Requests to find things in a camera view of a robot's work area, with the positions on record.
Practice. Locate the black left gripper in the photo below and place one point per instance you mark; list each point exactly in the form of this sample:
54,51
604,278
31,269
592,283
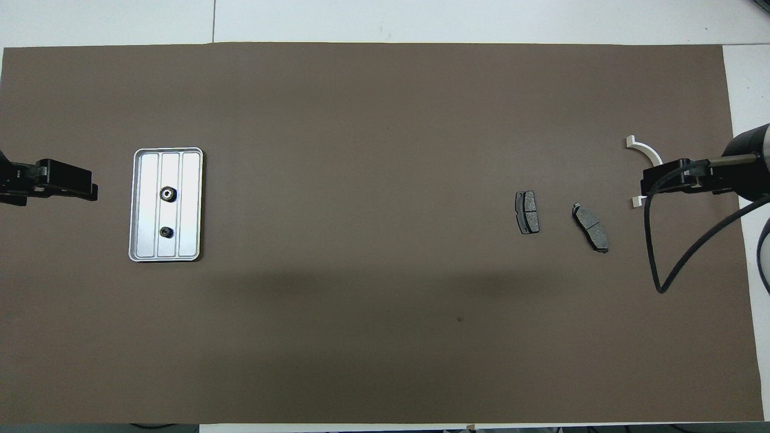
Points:
63,180

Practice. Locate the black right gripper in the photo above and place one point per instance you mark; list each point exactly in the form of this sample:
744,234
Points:
677,180

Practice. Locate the large black bearing gear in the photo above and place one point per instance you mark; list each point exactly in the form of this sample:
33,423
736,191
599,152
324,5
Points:
168,193

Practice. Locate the small black bearing gear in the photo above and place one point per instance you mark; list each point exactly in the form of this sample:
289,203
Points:
166,232

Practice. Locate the silver metal tray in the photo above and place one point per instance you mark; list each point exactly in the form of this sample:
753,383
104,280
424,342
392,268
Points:
191,204

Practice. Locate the long dark brake pad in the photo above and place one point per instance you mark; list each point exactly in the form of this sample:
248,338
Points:
591,227

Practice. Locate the short dark brake pad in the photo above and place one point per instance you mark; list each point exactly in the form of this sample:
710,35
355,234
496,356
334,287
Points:
527,212

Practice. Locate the brown table mat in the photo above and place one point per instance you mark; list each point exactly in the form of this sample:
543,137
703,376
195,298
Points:
385,120

